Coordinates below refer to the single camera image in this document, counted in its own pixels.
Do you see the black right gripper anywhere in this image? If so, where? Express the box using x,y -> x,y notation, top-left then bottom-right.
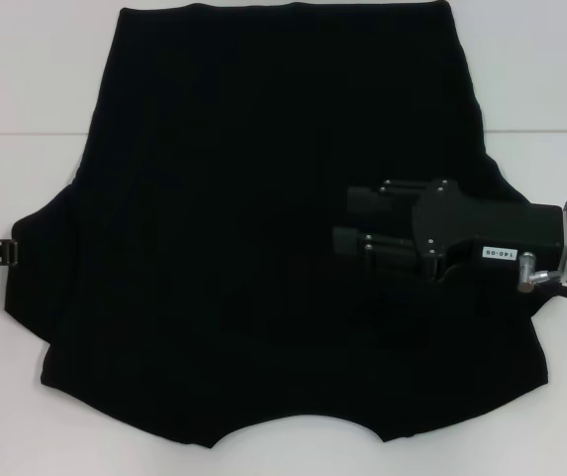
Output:
332,177 -> 563,287

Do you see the black t-shirt with white print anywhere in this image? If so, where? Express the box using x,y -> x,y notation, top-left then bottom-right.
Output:
4,1 -> 562,437

